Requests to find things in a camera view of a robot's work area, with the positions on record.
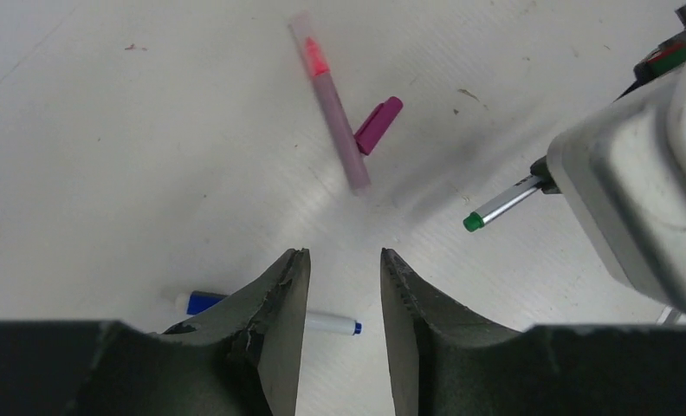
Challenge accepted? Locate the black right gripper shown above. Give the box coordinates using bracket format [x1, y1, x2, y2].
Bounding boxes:
[618, 4, 686, 99]

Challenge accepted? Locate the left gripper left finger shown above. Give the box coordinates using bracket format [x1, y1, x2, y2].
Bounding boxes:
[0, 249, 311, 415]

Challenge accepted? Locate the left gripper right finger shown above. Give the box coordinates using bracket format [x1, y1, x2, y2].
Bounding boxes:
[380, 249, 686, 415]

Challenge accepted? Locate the white pen black tip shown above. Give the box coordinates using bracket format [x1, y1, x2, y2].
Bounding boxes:
[305, 312, 363, 336]

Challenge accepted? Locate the black green pen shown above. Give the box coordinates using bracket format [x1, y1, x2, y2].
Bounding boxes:
[463, 175, 546, 232]

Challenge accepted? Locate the magenta pen cap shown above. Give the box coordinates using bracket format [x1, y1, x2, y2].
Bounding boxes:
[354, 96, 404, 156]

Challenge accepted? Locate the pink pen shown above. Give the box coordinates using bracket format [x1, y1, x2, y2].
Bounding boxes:
[311, 70, 371, 193]

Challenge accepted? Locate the blue pen cap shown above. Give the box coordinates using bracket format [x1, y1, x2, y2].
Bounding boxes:
[174, 290, 227, 315]

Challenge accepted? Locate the pink pen cap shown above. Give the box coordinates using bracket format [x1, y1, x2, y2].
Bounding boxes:
[289, 12, 330, 78]

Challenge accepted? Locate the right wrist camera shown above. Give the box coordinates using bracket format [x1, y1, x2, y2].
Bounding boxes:
[547, 63, 686, 314]

